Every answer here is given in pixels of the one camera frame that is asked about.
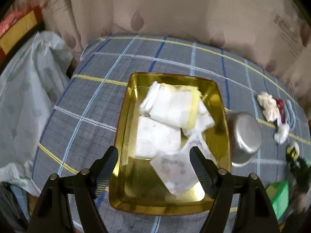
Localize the white fluffy cloth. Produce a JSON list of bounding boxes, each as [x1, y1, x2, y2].
[[273, 123, 289, 145]]

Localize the Hygienix tissue packet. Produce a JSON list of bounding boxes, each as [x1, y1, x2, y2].
[[150, 133, 217, 197]]

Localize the cream satin scrunchie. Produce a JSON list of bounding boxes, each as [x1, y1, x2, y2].
[[257, 91, 280, 123]]

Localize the white paper napkin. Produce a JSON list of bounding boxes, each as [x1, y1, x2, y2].
[[135, 116, 181, 159]]

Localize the white tissue stack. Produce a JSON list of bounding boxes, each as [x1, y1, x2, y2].
[[139, 81, 201, 129]]

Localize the green cardboard box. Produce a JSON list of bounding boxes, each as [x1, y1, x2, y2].
[[266, 180, 289, 220]]

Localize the stainless steel bowl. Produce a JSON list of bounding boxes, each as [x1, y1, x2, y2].
[[226, 111, 262, 167]]

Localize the gold metal tray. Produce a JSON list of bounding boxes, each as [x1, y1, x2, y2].
[[109, 73, 231, 216]]

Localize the pale green patterned sheet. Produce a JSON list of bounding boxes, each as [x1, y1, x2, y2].
[[1, 31, 73, 196]]

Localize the red and yellow box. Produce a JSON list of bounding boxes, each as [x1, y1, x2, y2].
[[1, 6, 43, 63]]

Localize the beige leaf pattern curtain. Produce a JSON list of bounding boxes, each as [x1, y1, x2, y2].
[[38, 0, 310, 115]]

